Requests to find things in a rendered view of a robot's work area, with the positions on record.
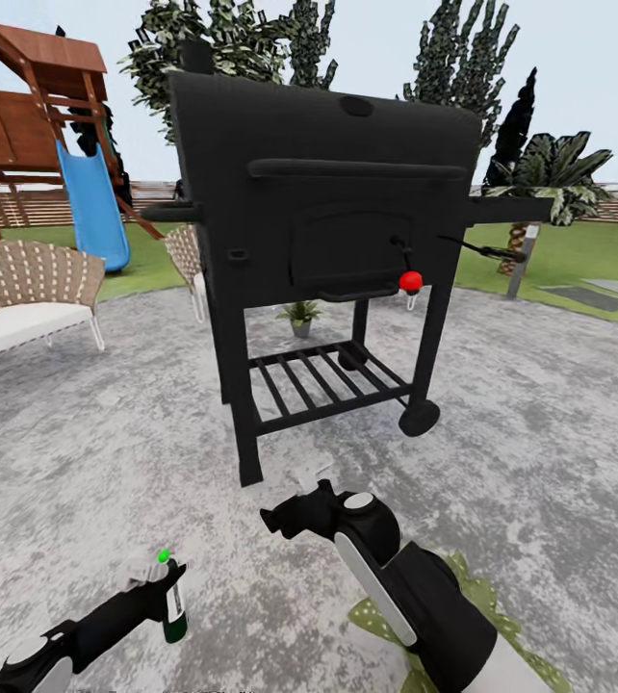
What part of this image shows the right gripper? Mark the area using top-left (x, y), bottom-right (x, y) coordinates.
top-left (260, 478), bottom-right (335, 540)

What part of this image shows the insectifuge atomizer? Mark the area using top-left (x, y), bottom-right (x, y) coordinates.
top-left (158, 552), bottom-right (188, 644)

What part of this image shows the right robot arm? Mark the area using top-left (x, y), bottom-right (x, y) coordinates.
top-left (260, 452), bottom-right (554, 693)

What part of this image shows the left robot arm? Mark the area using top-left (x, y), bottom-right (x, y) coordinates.
top-left (0, 558), bottom-right (187, 693)

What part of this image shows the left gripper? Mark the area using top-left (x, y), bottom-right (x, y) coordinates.
top-left (98, 564), bottom-right (187, 647)

